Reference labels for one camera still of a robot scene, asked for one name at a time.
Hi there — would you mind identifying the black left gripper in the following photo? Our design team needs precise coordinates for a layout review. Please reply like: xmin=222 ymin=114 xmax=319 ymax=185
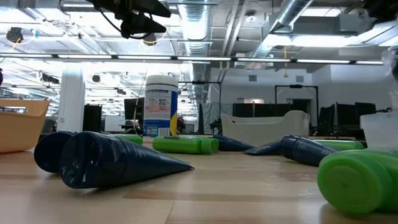
xmin=88 ymin=0 xmax=172 ymax=39

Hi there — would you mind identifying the green travel bottle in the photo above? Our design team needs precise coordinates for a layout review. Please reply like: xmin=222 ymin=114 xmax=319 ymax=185
xmin=110 ymin=134 xmax=144 ymax=146
xmin=317 ymin=148 xmax=398 ymax=215
xmin=152 ymin=136 xmax=220 ymax=155
xmin=312 ymin=139 xmax=364 ymax=151

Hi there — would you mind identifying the dark blue toiletry tube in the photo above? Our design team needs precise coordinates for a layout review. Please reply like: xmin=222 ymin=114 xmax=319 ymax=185
xmin=244 ymin=139 xmax=282 ymax=156
xmin=213 ymin=134 xmax=256 ymax=152
xmin=33 ymin=130 xmax=75 ymax=174
xmin=279 ymin=134 xmax=340 ymax=167
xmin=58 ymin=131 xmax=195 ymax=190

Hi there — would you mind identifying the long ceiling light strip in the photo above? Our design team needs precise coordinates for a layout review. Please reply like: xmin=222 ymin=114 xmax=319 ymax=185
xmin=0 ymin=53 xmax=385 ymax=65

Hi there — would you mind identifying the white wipes canister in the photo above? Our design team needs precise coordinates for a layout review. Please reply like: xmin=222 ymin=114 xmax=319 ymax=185
xmin=142 ymin=74 xmax=179 ymax=138

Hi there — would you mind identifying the black monitor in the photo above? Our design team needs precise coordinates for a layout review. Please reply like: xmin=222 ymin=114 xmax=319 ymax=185
xmin=82 ymin=104 xmax=103 ymax=133
xmin=124 ymin=97 xmax=146 ymax=127

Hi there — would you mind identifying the white building pillar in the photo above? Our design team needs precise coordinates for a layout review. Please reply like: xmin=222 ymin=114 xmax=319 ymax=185
xmin=57 ymin=67 xmax=86 ymax=133

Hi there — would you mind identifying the yellow plastic bin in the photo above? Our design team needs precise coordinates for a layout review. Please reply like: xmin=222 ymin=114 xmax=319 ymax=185
xmin=0 ymin=98 xmax=51 ymax=154

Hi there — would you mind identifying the row of dark monitors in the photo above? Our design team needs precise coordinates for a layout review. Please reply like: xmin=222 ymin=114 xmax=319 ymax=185
xmin=318 ymin=101 xmax=377 ymax=138

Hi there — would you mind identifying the clear plastic container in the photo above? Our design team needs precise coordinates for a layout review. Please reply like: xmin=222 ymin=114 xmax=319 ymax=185
xmin=359 ymin=111 xmax=398 ymax=151

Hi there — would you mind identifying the wide silver spiral duct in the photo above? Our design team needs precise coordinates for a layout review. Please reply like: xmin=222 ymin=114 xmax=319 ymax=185
xmin=177 ymin=0 xmax=214 ymax=103

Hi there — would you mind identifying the black gantry frame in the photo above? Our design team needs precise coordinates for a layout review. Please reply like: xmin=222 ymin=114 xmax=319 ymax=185
xmin=178 ymin=80 xmax=223 ymax=134
xmin=274 ymin=83 xmax=320 ymax=128

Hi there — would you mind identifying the black ceiling camera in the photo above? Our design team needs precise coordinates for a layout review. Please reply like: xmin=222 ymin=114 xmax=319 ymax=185
xmin=6 ymin=27 xmax=24 ymax=44

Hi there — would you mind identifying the slanted silver spiral duct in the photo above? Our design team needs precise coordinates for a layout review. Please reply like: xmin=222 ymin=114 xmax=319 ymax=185
xmin=248 ymin=0 xmax=315 ymax=63

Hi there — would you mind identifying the yellow hanging cord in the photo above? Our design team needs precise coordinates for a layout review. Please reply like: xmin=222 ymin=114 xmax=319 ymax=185
xmin=282 ymin=45 xmax=289 ymax=78

